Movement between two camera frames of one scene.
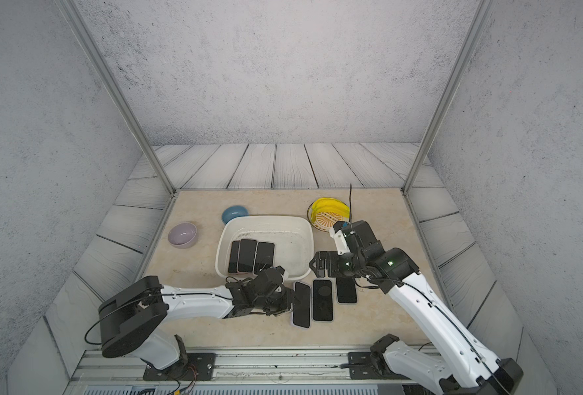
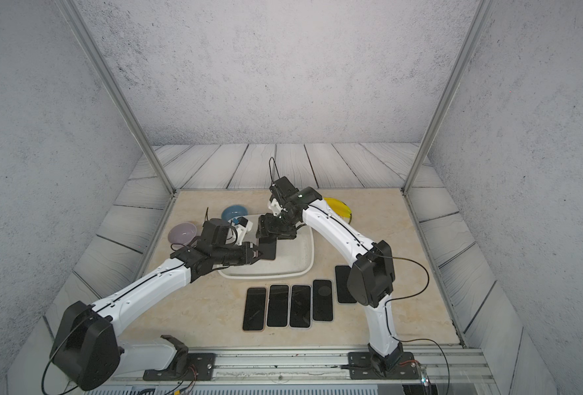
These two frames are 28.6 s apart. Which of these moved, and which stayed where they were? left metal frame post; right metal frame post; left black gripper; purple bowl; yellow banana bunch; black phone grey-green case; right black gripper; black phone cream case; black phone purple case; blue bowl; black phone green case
Moved: left black gripper; black phone cream case; black phone purple case; right black gripper
Stayed: black phone green case; left metal frame post; right metal frame post; yellow banana bunch; black phone grey-green case; blue bowl; purple bowl
